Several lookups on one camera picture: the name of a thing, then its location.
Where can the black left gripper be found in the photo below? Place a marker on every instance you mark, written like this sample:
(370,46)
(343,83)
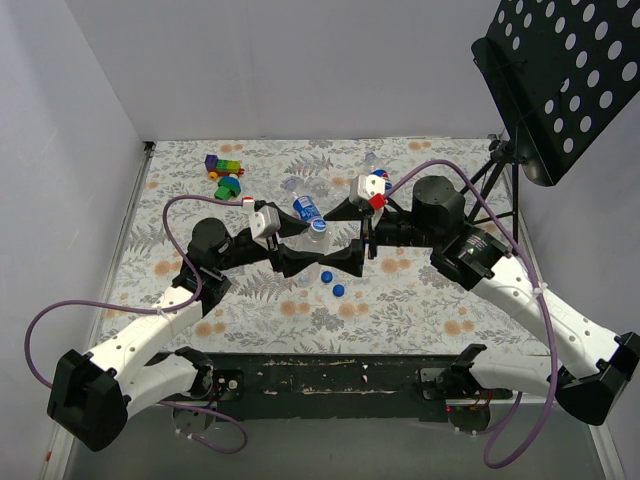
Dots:
(273,245)

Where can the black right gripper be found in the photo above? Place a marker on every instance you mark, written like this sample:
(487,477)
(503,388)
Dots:
(367,233)

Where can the Pocari Sweat bottle cap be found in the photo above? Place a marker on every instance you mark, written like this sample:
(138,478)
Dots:
(318,227)

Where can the Pepsi bottle blue label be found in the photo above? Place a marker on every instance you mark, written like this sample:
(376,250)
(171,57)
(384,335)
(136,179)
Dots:
(373,162)

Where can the clear unlabelled plastic bottle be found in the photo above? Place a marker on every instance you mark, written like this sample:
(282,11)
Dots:
(308,242)

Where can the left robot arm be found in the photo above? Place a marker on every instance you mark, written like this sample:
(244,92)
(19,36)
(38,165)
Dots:
(94,394)

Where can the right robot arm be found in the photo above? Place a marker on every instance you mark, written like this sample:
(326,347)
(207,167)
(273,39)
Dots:
(595,364)

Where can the Pocari Sweat labelled bottle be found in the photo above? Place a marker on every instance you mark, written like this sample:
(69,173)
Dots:
(305,207)

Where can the green blue toy figure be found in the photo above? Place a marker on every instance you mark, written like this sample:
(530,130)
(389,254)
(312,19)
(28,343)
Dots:
(228,188)

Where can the colourful toy block train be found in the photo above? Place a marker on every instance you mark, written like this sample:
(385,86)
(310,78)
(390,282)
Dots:
(217,167)

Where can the black music stand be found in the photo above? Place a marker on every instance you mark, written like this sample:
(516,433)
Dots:
(559,72)

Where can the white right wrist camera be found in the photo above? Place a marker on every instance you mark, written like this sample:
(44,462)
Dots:
(368,191)

